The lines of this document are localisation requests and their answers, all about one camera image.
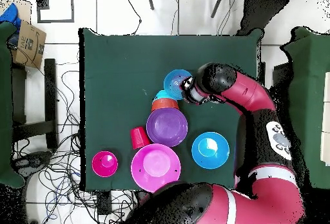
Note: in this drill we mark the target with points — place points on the dark green table cloth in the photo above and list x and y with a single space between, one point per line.
116 67

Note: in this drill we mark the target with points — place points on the small crimson bowl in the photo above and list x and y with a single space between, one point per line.
104 164

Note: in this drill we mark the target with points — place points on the black tripod leg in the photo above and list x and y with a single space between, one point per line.
217 5
150 2

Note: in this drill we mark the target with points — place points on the black wooden bench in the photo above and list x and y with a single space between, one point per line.
50 103

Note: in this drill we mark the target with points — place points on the orange bowl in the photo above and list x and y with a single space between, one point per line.
165 104

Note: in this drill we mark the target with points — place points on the deep blue bowl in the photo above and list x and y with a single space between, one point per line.
210 150

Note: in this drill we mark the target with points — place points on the wide purple bowl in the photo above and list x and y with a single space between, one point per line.
166 127

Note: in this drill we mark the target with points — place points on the white box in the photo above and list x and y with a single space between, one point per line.
326 118

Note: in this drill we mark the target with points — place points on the flat-bottomed blue bowl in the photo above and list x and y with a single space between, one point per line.
172 83

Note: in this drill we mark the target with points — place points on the grey black equipment base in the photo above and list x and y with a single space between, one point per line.
34 160

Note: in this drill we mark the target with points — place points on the person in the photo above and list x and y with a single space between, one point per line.
263 10

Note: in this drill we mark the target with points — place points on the cardboard box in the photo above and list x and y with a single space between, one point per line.
28 45

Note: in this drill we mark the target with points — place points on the large pink bowl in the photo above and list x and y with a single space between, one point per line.
154 167

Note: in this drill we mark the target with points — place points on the blue bag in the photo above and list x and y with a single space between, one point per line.
10 15

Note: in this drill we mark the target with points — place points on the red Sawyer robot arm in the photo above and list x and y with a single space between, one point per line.
245 206

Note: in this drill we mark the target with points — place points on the green cloth covered table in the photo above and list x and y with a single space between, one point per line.
5 105
309 92

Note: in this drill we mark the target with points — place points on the red cup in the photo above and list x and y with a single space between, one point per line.
138 137

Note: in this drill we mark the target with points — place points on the black square floor frame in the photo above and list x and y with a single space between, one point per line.
73 7

